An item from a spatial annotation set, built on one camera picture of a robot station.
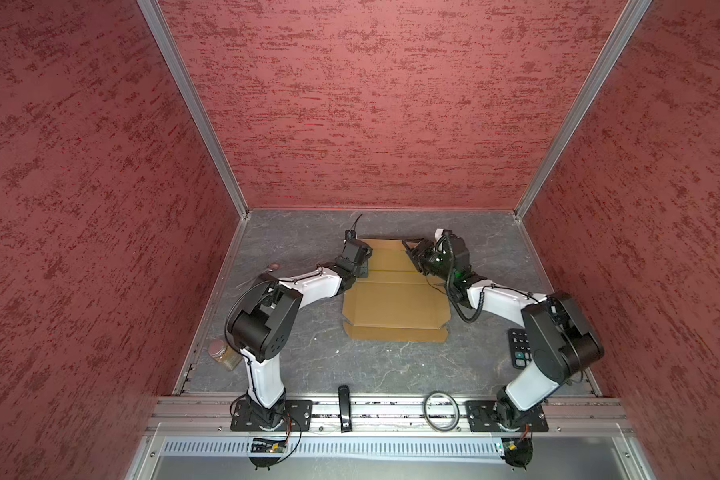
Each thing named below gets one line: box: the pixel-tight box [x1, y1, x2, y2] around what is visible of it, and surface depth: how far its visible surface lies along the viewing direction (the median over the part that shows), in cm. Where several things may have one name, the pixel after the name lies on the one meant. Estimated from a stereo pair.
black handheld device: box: [337, 385, 352, 433], surface depth 73 cm
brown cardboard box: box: [342, 239, 451, 343], surface depth 92 cm
